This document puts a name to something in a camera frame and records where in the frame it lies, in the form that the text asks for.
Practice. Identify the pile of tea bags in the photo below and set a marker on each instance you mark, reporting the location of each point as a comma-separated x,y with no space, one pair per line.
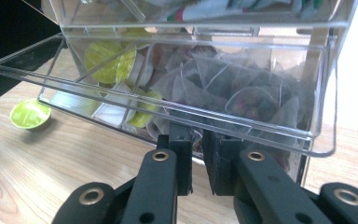
245,90

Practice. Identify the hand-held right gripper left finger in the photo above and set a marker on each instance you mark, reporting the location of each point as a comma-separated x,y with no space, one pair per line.
163,174

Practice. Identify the clear plastic organizer box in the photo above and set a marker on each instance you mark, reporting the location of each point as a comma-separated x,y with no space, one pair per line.
217,121

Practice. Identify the pile of coffee capsules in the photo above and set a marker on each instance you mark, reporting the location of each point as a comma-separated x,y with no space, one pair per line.
115,65

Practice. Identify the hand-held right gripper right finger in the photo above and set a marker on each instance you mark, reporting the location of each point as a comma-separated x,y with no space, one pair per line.
254,183

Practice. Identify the green lidded coffee capsule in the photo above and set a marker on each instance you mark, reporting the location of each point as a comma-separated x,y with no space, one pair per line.
30,114

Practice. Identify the clear organizer with white top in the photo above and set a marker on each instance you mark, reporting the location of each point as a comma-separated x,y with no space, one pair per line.
199,18

